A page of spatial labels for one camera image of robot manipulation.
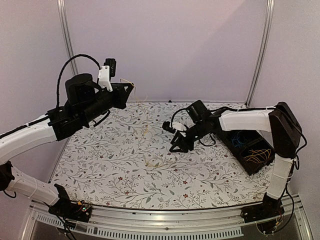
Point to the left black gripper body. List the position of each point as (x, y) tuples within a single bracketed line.
[(116, 102)]

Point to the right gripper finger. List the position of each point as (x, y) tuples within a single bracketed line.
[(178, 149), (176, 139)]

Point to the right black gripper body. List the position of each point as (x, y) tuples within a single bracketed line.
[(190, 145)]

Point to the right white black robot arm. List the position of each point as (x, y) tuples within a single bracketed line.
[(278, 120)]

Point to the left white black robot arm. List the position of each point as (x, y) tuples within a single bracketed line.
[(86, 101)]

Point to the floral patterned table mat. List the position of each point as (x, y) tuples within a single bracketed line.
[(125, 162)]

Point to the black three-compartment tray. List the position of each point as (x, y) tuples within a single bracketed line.
[(250, 149)]

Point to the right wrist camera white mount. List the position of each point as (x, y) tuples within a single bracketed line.
[(175, 127)]

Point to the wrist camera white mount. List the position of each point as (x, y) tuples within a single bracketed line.
[(175, 127), (106, 72)]

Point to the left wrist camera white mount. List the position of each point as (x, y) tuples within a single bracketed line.
[(106, 72)]

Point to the left aluminium frame post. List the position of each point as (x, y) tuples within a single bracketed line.
[(62, 12)]

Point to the aluminium frame post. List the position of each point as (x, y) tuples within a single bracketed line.
[(262, 50), (62, 12)]

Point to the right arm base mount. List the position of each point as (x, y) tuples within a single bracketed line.
[(270, 213)]

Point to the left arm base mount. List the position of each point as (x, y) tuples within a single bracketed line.
[(66, 208)]

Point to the right aluminium frame post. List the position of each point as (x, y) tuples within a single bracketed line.
[(262, 50)]

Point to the aluminium front rail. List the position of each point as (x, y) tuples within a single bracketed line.
[(223, 223)]

